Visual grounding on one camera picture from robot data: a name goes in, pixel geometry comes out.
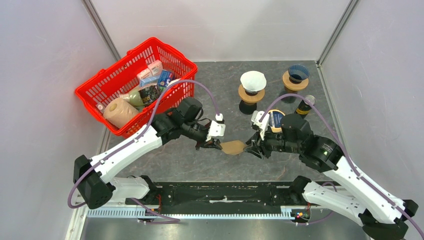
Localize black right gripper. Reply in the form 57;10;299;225
242;122;302;160

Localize brown paper coffee filter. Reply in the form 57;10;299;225
220;140;247;155

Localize wooden dripper ring holder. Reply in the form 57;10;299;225
238;84;265;105

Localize white paper coffee filter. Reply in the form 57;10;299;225
240;70;267;93

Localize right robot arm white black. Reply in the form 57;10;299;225
245;111;418;240

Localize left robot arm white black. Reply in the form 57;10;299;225
68;97;225;210

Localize masking tape roll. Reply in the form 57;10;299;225
268;109;285;133

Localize black carafe red band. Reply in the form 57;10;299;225
238;100;257;115

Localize grey glass carafe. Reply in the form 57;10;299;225
278;87;298;104

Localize black drink can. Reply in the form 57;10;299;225
294;95;316;119

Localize dark snack bag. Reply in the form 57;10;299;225
138;83;162;107

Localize blue white box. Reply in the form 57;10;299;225
139;70;175;88

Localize green pear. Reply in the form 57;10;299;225
119;89;145;107

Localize pink white pack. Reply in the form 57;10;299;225
136;60;164;80

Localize beige toilet paper roll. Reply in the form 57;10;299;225
103;97;139;129

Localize red plastic shopping basket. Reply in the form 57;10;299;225
74;37;198;138

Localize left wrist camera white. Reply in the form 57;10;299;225
206;113;226;141

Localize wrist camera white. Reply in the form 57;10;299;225
251;110;270;140
206;113;226;141

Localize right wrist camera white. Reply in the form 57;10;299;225
251;110;270;140

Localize black mounting base rail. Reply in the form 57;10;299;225
125;181;313;225

